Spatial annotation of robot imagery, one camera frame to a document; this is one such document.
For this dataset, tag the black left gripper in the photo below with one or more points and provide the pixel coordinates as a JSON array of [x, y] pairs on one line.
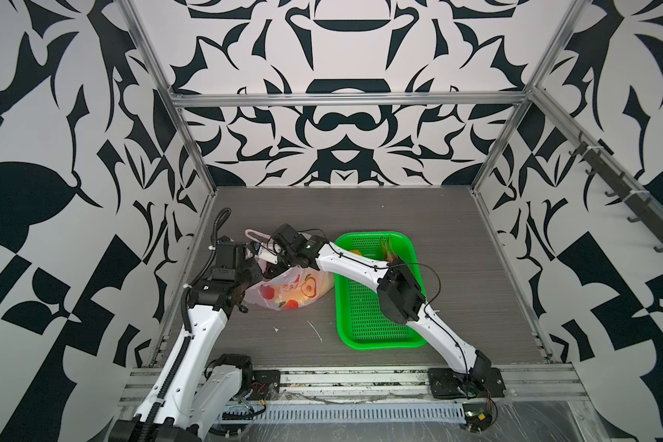
[[253, 271]]

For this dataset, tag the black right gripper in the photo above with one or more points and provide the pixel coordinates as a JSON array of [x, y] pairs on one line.
[[275, 271]]

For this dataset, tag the pink plastic bag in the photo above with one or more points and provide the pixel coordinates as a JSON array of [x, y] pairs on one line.
[[284, 288]]

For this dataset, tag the red dragon fruit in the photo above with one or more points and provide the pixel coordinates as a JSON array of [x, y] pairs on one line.
[[392, 249]]

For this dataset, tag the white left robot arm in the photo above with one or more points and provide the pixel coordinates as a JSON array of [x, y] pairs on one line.
[[180, 407]]

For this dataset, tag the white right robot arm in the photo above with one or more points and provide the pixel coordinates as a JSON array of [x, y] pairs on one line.
[[402, 301]]

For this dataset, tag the green plastic perforated basket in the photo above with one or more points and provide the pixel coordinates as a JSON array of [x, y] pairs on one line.
[[359, 321]]

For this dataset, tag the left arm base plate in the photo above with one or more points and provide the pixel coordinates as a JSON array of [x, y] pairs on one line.
[[260, 384]]

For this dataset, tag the white slotted cable duct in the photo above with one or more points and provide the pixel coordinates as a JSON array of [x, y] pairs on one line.
[[367, 413]]

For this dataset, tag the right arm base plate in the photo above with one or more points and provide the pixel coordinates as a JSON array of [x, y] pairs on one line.
[[446, 384]]

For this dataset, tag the aluminium frame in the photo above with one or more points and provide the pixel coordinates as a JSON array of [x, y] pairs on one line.
[[479, 93]]

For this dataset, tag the grey hook rail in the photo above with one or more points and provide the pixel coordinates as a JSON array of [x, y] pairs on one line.
[[623, 187]]

